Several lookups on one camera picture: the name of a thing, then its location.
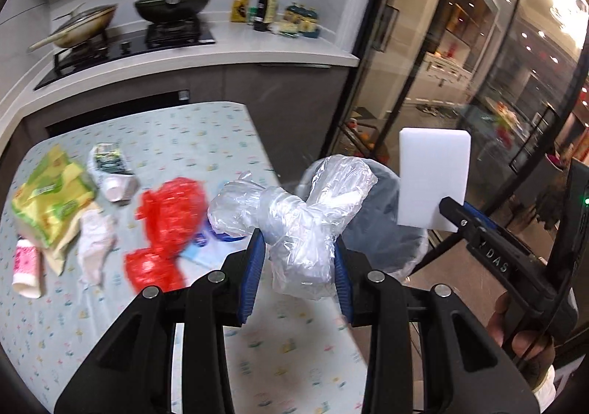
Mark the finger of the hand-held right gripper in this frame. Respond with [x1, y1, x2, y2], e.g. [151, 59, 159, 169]
[462, 200, 530, 254]
[438, 195, 578, 327]

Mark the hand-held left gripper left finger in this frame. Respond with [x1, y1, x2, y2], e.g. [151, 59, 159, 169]
[54, 227, 268, 414]

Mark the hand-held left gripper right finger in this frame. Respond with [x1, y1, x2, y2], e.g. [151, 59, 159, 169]
[334, 239, 540, 414]

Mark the light blue packet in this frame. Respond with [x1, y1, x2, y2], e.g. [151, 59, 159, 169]
[179, 216, 249, 268]

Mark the white foam block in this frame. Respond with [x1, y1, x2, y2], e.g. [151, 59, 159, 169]
[396, 128, 471, 233]

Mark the clear plastic bag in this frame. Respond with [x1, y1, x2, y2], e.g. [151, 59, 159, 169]
[208, 155, 379, 302]

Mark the white-lined waste bin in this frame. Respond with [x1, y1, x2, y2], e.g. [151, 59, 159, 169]
[294, 161, 431, 286]

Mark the red plastic bag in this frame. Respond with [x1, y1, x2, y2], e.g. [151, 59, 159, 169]
[124, 177, 208, 293]

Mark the white wrapper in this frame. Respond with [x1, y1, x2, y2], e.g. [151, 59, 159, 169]
[76, 207, 118, 290]

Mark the white paper cup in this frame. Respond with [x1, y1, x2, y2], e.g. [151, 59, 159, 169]
[99, 172, 139, 205]

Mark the yellow green packaging bag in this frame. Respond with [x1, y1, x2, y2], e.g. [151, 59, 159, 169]
[11, 145, 97, 277]

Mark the small pink bottle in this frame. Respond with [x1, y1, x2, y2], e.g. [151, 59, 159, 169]
[11, 239, 44, 300]

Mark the person's right forearm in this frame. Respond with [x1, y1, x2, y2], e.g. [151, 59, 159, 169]
[536, 368, 560, 414]

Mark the person's right hand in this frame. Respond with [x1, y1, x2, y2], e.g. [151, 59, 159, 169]
[488, 293, 555, 392]

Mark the pair of shoes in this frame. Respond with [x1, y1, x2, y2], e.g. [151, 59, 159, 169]
[414, 103, 456, 118]

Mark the white sideboard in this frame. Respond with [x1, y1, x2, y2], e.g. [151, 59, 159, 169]
[423, 50, 475, 88]

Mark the floral tablecloth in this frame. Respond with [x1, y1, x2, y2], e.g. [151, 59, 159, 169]
[0, 101, 369, 414]

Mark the grey kitchen cabinet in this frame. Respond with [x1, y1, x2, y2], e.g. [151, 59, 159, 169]
[21, 64, 357, 166]

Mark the glass sliding door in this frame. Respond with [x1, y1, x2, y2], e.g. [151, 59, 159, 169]
[322, 0, 589, 258]

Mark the spice jar set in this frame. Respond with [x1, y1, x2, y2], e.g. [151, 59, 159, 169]
[282, 2, 320, 40]

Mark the black gas stove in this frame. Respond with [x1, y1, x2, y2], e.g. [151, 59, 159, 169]
[34, 21, 217, 90]

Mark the dark sauce bottle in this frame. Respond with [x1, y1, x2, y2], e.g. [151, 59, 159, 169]
[254, 0, 281, 33]

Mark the yellow seasoning packet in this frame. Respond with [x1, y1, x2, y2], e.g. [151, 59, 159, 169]
[230, 0, 255, 24]

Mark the black lidded pan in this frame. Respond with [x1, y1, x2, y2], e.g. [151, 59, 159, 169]
[134, 0, 215, 24]

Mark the wok with glass lid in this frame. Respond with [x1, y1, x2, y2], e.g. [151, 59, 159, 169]
[28, 4, 119, 52]

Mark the black door handle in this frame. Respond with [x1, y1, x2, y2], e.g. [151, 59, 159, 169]
[382, 4, 400, 44]

